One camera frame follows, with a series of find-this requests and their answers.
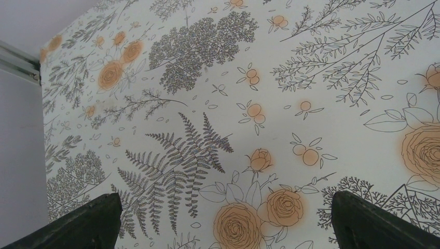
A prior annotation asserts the floral table mat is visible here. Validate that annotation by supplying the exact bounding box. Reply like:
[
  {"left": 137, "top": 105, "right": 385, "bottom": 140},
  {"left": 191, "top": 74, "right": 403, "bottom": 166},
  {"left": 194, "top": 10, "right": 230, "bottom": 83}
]
[{"left": 40, "top": 1, "right": 439, "bottom": 248}]

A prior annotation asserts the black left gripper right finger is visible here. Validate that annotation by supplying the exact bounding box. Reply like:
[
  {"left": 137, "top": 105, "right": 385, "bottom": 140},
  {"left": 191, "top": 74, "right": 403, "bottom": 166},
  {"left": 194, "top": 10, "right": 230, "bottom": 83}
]
[{"left": 331, "top": 191, "right": 439, "bottom": 248}]

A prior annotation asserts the left aluminium frame post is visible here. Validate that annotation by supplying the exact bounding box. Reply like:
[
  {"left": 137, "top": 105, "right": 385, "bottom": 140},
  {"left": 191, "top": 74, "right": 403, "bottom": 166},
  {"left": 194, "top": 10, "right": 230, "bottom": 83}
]
[{"left": 0, "top": 40, "right": 49, "bottom": 224}]

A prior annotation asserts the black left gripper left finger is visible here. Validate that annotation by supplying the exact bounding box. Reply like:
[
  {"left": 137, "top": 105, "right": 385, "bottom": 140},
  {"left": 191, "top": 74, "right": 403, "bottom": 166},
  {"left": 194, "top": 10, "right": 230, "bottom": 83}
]
[{"left": 4, "top": 193, "right": 122, "bottom": 248}]

